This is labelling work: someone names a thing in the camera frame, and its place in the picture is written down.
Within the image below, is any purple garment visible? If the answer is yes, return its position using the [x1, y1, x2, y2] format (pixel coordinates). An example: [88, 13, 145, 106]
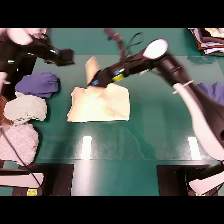
[14, 71, 61, 100]

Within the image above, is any heap of clothes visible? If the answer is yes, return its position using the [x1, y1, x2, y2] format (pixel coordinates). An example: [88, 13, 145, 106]
[187, 27, 224, 57]

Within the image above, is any blue garment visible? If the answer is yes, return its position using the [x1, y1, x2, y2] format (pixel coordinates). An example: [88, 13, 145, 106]
[196, 81, 224, 108]

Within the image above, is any light pink garment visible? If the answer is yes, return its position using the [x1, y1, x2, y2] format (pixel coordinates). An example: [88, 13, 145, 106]
[0, 122, 41, 167]

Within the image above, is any cream T-shirt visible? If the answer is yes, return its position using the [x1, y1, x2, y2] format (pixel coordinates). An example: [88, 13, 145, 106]
[66, 55, 131, 123]

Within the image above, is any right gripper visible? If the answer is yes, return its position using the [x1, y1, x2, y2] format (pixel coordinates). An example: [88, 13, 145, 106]
[87, 67, 113, 89]

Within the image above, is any black cable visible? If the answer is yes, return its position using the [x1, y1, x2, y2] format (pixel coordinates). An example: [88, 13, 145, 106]
[125, 31, 145, 52]
[0, 127, 48, 197]

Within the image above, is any pale grey garment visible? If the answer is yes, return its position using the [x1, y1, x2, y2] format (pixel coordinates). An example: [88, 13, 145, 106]
[3, 92, 48, 123]

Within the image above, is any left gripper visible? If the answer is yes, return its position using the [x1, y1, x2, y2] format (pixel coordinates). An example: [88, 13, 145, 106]
[56, 48, 75, 67]

